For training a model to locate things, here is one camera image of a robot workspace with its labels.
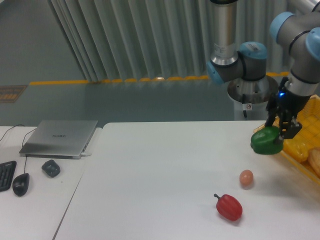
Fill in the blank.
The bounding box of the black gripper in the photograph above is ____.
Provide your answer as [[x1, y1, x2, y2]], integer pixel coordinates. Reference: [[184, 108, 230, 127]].
[[264, 77, 310, 145]]

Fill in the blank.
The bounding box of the green bell pepper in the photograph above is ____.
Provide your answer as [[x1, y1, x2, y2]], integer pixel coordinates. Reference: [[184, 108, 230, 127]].
[[250, 126, 284, 155]]

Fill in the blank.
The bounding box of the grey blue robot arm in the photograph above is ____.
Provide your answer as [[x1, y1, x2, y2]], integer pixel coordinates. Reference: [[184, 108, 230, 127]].
[[206, 0, 320, 145]]

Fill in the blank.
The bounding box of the yellow plastic basket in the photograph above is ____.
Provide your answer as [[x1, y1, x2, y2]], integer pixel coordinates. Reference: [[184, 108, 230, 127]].
[[254, 95, 320, 183]]

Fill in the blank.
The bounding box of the yellow bell pepper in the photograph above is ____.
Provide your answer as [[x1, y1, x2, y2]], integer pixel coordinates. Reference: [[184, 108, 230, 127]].
[[283, 139, 309, 163]]

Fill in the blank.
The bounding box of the red bell pepper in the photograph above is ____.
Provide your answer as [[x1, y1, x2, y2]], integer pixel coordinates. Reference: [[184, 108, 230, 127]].
[[213, 193, 243, 222]]

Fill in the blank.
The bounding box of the bread roll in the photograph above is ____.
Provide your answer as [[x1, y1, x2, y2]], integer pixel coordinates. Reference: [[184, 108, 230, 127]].
[[307, 147, 320, 177]]

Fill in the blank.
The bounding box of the brown egg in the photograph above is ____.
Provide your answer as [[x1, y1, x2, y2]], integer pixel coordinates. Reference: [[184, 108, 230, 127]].
[[239, 169, 254, 189]]

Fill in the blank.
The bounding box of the grey pleated curtain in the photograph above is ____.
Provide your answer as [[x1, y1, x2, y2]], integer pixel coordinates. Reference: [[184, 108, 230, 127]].
[[49, 0, 303, 83]]

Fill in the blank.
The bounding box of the silver closed laptop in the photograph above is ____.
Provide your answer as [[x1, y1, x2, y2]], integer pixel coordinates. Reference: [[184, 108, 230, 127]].
[[19, 120, 98, 159]]

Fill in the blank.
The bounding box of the small black device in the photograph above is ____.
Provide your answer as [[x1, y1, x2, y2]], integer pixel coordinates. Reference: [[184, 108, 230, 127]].
[[41, 159, 61, 178]]

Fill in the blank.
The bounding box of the black computer mouse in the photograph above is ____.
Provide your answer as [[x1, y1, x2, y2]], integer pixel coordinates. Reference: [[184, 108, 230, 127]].
[[12, 173, 30, 197]]

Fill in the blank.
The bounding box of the black keyboard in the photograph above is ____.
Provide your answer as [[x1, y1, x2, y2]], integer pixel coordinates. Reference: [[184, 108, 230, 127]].
[[0, 160, 17, 192]]

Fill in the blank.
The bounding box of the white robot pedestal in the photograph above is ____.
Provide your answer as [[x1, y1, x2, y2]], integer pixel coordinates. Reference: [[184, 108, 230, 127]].
[[227, 75, 278, 121]]

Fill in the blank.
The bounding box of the black pedestal cable with tag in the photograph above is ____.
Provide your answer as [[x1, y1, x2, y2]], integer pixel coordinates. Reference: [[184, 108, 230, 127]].
[[241, 93, 252, 119]]

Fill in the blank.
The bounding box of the black laptop cable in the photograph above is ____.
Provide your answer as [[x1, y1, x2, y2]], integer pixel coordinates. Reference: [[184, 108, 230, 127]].
[[0, 124, 26, 142]]

